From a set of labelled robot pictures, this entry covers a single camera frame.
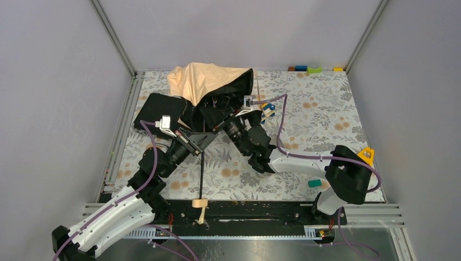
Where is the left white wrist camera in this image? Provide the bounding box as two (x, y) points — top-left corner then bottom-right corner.
(154, 115), (177, 138)

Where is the blue block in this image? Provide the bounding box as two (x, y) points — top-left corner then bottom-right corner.
(295, 65), (308, 71)

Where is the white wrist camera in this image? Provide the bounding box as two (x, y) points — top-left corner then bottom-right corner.
(154, 115), (177, 138)
(234, 95), (261, 117)

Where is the yellow green triangular toy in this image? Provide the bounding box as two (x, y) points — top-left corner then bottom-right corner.
(357, 147), (375, 167)

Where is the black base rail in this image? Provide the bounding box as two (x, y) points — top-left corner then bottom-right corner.
(153, 200), (347, 237)

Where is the teal block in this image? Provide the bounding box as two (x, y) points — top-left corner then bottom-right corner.
(308, 179), (322, 188)

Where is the beige umbrella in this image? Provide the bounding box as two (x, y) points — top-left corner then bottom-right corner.
(167, 62), (263, 226)

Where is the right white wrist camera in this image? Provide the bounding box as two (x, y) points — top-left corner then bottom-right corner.
(234, 95), (261, 117)

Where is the yellow toy with blue wheels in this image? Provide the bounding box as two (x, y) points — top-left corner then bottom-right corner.
(260, 103), (276, 124)

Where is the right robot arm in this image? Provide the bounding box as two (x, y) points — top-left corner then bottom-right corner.
(211, 114), (372, 216)

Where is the black rectangular case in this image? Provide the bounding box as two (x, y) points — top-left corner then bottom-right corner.
(134, 92), (191, 132)

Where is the green arch block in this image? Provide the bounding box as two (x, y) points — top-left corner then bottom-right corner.
(307, 66), (323, 74)

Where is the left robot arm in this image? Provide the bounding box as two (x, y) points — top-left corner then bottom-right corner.
(52, 129), (217, 260)

